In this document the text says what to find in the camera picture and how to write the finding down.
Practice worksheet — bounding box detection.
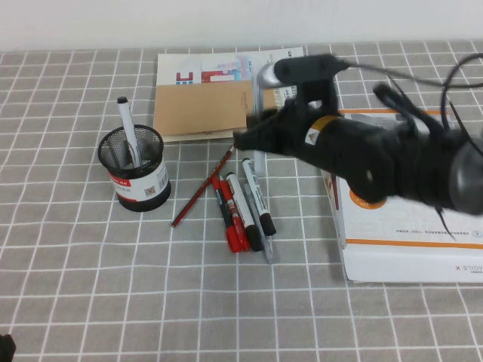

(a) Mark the white marker with black cap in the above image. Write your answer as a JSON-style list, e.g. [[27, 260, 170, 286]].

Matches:
[[240, 158, 277, 238], [225, 172, 263, 253]]

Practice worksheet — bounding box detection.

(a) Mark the white AgileX booklet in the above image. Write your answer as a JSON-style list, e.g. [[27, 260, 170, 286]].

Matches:
[[341, 241, 483, 284]]

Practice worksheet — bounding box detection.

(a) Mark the grey gel pen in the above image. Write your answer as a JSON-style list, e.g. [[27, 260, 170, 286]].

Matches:
[[243, 183, 276, 265]]

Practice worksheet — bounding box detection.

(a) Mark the thin black camera cable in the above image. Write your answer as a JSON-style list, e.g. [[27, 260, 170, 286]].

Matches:
[[334, 56, 454, 91]]

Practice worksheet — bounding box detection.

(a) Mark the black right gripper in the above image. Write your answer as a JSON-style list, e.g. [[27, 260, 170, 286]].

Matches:
[[232, 98, 358, 179]]

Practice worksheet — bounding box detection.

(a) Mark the white orange ROS book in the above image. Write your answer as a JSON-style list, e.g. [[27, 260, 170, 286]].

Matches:
[[320, 108, 483, 250]]

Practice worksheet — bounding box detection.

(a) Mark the silver marker pen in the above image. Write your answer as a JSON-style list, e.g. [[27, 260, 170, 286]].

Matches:
[[253, 63, 282, 175]]

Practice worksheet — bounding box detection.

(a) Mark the red marker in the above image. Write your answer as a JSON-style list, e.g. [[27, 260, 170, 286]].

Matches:
[[218, 179, 245, 254]]

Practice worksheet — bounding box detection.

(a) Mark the grey checked tablecloth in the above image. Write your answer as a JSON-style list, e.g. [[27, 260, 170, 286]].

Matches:
[[0, 39, 483, 362]]

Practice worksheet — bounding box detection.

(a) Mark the looped black cable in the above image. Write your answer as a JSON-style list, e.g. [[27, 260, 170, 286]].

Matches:
[[439, 51, 483, 133]]

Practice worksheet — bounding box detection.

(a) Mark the red pencil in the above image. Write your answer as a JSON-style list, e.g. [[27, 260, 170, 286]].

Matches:
[[170, 146, 235, 229]]

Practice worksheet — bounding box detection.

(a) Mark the black mesh pen holder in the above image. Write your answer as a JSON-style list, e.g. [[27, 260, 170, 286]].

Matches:
[[97, 124, 172, 213]]

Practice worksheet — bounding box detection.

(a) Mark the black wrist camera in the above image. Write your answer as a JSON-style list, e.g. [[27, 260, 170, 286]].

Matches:
[[274, 54, 340, 114]]

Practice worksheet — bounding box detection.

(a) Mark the thin orange white book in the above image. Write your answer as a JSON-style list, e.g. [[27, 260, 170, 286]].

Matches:
[[320, 169, 341, 211]]

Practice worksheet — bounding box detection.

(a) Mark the brown kraft notebook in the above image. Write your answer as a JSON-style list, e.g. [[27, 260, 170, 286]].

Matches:
[[152, 83, 279, 143]]

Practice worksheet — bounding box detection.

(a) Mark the white pen with black cap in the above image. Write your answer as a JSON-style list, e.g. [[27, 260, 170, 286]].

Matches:
[[115, 97, 143, 167]]

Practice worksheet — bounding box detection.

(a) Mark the white printed magazine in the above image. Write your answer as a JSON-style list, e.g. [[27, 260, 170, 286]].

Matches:
[[156, 46, 306, 114]]

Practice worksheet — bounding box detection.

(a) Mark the thin red black pen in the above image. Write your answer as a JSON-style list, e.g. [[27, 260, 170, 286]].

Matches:
[[210, 173, 232, 232]]

